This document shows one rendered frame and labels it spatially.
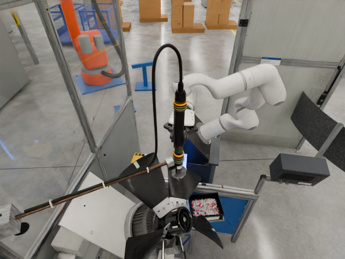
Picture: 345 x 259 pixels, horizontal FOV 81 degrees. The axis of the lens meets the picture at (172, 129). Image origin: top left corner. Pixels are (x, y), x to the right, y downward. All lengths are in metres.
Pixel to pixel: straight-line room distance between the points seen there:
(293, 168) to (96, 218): 1.09
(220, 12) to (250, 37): 6.47
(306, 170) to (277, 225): 1.30
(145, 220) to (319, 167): 1.02
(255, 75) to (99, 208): 0.92
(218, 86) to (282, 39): 1.69
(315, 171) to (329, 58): 1.61
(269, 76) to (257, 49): 1.54
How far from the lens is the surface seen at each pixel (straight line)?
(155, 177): 1.00
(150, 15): 9.93
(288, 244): 2.57
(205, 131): 1.55
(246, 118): 1.43
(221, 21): 8.98
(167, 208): 1.04
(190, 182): 1.22
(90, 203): 1.06
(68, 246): 1.39
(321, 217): 2.90
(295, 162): 1.41
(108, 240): 1.09
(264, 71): 0.97
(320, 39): 2.66
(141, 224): 1.10
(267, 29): 2.47
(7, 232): 0.85
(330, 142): 2.58
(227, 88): 0.92
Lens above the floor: 2.17
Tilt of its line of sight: 41 degrees down
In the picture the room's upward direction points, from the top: straight up
